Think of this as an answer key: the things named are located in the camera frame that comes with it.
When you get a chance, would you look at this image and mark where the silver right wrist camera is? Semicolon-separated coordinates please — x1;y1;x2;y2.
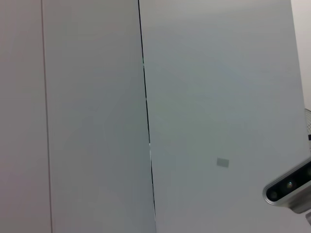
262;157;311;215

